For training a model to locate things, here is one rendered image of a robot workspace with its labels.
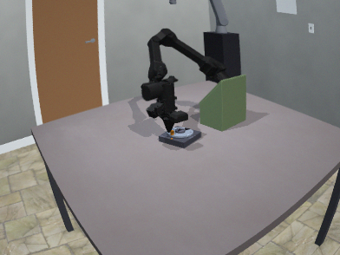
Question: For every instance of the light blue round flange plate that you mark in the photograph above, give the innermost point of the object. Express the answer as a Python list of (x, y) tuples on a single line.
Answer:
[(188, 132)]

